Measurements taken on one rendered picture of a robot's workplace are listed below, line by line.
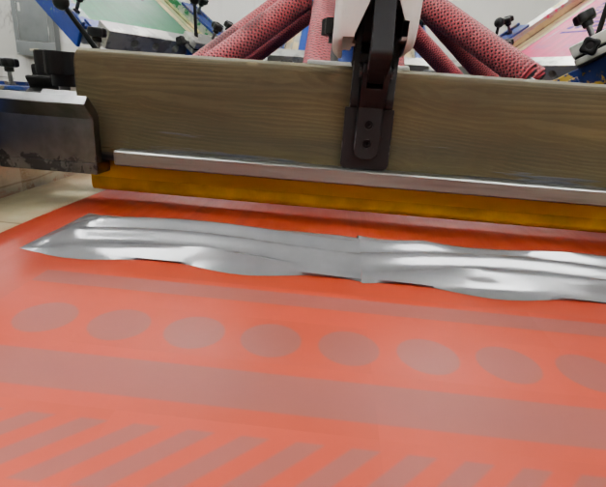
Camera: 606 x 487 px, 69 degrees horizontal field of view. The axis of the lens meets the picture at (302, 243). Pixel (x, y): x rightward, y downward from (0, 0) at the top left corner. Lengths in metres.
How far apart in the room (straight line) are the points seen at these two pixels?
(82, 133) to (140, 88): 0.05
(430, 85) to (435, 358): 0.19
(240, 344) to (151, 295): 0.06
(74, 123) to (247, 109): 0.12
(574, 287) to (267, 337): 0.16
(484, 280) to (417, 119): 0.12
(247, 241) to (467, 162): 0.16
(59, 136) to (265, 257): 0.18
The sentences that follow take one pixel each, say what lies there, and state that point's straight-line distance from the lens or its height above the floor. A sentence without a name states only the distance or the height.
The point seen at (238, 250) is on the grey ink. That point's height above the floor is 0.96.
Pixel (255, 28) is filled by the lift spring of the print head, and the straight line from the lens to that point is 0.97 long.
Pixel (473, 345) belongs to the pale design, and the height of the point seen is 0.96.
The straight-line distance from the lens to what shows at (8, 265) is 0.26.
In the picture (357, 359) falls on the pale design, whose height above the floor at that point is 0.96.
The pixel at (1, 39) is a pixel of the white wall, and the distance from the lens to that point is 5.53.
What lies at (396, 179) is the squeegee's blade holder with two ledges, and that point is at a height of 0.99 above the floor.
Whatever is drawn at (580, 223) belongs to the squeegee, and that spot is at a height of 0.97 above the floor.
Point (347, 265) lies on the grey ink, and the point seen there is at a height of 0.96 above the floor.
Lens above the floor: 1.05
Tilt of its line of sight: 20 degrees down
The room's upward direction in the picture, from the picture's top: 4 degrees clockwise
